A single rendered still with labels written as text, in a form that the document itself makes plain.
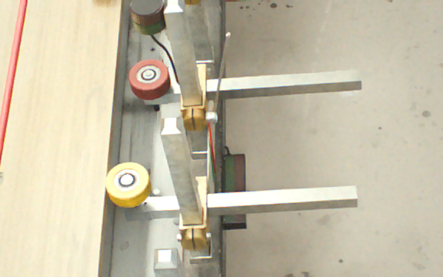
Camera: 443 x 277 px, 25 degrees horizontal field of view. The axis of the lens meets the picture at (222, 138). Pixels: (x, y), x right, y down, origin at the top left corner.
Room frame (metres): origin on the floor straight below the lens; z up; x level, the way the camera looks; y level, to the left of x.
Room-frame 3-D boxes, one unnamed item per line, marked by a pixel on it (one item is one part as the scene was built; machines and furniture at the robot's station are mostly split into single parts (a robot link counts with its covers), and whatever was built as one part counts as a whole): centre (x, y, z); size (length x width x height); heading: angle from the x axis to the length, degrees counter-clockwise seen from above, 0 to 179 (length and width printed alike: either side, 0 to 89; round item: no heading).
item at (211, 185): (1.24, 0.02, 0.75); 0.26 x 0.01 x 0.10; 172
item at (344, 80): (1.29, -0.08, 0.84); 0.43 x 0.03 x 0.04; 82
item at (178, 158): (1.02, 0.08, 0.87); 0.04 x 0.04 x 0.48; 82
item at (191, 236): (1.04, 0.08, 0.81); 0.14 x 0.06 x 0.05; 172
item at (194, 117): (1.29, 0.04, 0.85); 0.14 x 0.06 x 0.05; 172
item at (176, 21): (1.27, 0.04, 0.90); 0.04 x 0.04 x 0.48; 82
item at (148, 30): (1.28, 0.09, 1.10); 0.06 x 0.06 x 0.02
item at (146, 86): (1.32, 0.12, 0.85); 0.08 x 0.08 x 0.11
